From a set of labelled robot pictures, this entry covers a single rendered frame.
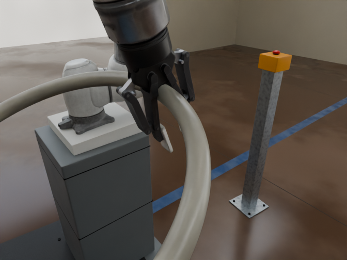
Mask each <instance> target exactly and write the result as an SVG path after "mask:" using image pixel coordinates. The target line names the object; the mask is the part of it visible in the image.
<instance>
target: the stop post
mask: <svg viewBox="0 0 347 260"><path fill-rule="evenodd" d="M291 58H292V55H289V54H284V53H280V54H274V53H273V52H268V53H262V54H260V57H259V63H258V68H260V69H263V70H262V76H261V83H260V89H259V95H258V102H257V108H256V114H255V121H254V127H253V133H252V137H251V144H250V150H249V156H248V163H247V169H246V175H245V182H244V188H243V194H241V195H239V196H237V197H235V198H234V199H232V200H230V201H229V202H230V203H231V204H232V205H234V206H235V207H236V208H237V209H238V210H239V211H241V212H242V213H243V214H244V215H245V216H246V217H247V218H249V219H250V218H252V217H253V216H255V215H257V214H258V213H260V212H262V211H264V210H265V209H267V208H269V206H267V205H266V204H265V203H263V202H262V201H261V200H260V199H258V195H259V190H260V185H261V180H262V175H263V170H264V165H265V160H266V155H267V150H268V147H269V141H270V136H271V131H272V126H273V121H274V116H275V111H276V106H277V101H278V96H279V90H280V85H281V80H282V75H283V71H285V70H289V68H290V63H291Z"/></svg>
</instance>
